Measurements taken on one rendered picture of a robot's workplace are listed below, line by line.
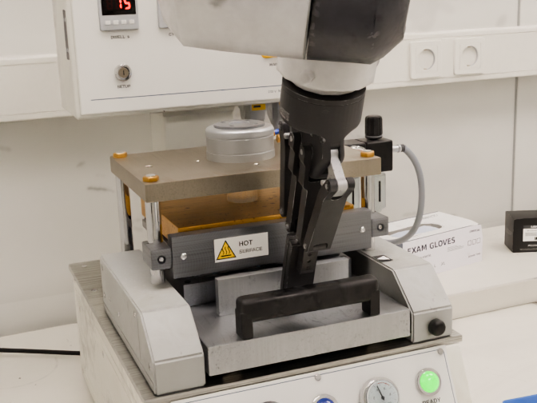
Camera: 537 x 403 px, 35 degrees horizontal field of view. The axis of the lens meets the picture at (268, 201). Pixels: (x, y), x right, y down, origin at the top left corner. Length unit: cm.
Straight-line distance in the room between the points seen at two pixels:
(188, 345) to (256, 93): 42
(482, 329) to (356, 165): 57
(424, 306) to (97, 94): 47
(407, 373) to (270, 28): 44
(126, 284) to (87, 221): 59
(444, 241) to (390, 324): 67
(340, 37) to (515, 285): 98
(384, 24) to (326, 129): 17
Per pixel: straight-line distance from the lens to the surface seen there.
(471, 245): 159
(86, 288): 113
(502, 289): 151
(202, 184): 88
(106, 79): 106
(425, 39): 166
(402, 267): 93
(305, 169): 77
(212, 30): 61
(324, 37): 60
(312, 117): 73
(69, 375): 132
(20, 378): 134
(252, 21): 60
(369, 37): 60
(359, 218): 94
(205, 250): 88
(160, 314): 83
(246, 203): 97
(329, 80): 71
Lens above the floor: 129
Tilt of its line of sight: 14 degrees down
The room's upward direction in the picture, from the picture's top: 2 degrees counter-clockwise
